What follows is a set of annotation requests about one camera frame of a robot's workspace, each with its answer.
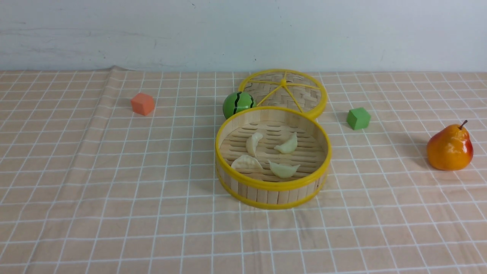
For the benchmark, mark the orange yellow toy pear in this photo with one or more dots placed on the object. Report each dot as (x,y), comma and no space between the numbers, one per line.
(451,148)

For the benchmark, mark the bamboo steamer tray yellow rim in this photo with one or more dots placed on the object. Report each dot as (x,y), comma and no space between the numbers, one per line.
(265,190)

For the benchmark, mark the white dumpling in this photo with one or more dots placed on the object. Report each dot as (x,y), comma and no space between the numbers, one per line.
(247,164)
(288,146)
(252,142)
(282,171)

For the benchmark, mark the bamboo steamer lid yellow rim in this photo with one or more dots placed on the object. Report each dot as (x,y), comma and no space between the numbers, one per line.
(287,88)

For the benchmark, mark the checkered beige tablecloth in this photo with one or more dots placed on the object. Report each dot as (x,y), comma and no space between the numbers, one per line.
(90,187)

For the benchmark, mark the green foam cube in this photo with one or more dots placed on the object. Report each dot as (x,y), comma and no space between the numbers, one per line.
(358,118)

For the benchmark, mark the orange foam cube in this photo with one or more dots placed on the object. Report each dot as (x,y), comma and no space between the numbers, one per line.
(142,104)

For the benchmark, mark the green watermelon toy ball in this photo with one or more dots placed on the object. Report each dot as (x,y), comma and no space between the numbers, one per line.
(236,102)

